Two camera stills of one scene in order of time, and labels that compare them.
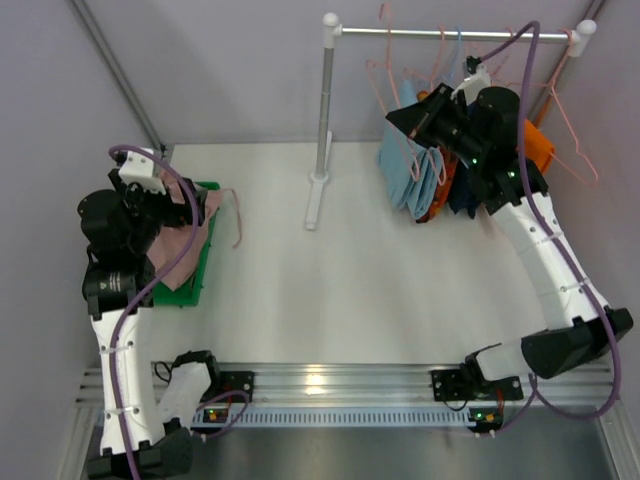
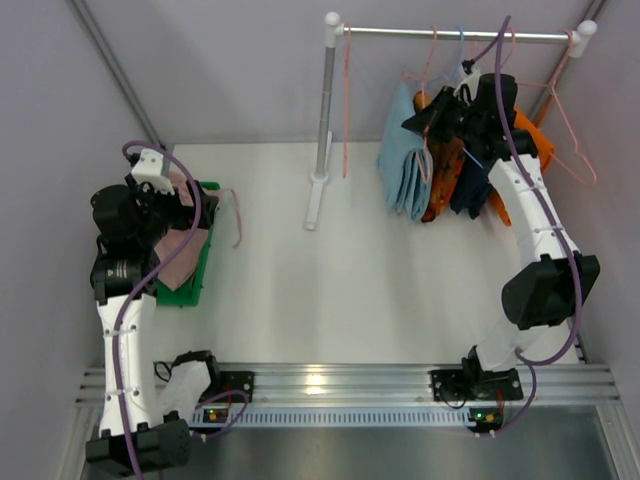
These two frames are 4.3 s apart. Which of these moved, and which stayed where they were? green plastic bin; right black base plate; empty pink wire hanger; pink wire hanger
Moved: pink wire hanger
Stayed: green plastic bin; right black base plate; empty pink wire hanger
